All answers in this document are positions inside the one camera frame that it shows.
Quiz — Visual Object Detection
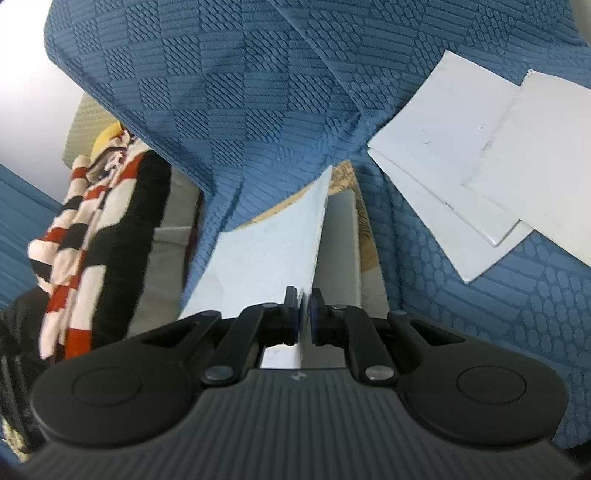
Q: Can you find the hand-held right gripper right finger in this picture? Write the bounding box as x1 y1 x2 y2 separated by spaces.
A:
310 287 465 386

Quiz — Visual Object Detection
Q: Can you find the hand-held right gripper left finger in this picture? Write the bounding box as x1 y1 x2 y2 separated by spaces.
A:
141 286 303 386

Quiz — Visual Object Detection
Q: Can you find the white book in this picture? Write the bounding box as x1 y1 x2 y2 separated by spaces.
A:
178 165 334 370

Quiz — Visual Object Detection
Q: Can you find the blue quilted sofa seat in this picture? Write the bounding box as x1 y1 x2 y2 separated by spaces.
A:
358 92 591 467

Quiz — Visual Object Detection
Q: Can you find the striped fleece blanket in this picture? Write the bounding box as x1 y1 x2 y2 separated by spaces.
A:
28 129 174 361

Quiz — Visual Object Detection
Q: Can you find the blue quilted back cushion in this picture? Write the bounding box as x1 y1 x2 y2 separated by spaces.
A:
277 0 585 153
44 0 370 319

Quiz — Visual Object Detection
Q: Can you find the yellow plush toy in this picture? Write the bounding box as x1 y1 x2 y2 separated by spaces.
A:
91 122 123 158

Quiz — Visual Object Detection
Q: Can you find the dark cloth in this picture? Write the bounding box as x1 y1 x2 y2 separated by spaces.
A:
0 293 51 457

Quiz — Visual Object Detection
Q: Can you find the cream quilted headboard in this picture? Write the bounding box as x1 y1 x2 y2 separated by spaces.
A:
62 95 116 162

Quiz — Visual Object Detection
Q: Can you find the blue cloth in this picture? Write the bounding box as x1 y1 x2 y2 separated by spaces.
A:
0 164 63 310

